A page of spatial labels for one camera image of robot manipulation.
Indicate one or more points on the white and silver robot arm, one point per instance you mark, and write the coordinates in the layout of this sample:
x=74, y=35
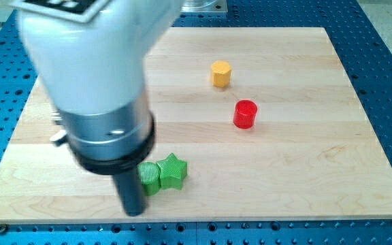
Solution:
x=90, y=58

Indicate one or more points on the red cylinder block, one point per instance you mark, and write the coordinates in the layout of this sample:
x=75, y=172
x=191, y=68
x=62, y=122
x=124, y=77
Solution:
x=244, y=114

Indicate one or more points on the green star block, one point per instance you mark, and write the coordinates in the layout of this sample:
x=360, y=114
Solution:
x=173, y=171

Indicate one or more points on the yellow hexagon block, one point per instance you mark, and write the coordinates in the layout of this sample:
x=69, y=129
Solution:
x=220, y=74

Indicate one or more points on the green cylinder block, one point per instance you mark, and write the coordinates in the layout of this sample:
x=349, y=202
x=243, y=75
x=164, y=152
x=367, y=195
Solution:
x=149, y=174

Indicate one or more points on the light wooden board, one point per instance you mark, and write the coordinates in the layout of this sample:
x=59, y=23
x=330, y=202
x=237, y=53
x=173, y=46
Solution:
x=311, y=154

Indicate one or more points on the black cylindrical end effector rod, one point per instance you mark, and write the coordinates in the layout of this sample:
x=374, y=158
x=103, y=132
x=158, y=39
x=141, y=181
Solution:
x=131, y=192

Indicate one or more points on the clear robot base mount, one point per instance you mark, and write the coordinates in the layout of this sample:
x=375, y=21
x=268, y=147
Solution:
x=199, y=6

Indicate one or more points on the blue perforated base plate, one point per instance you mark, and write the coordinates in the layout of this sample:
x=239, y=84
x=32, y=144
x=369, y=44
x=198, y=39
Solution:
x=368, y=63

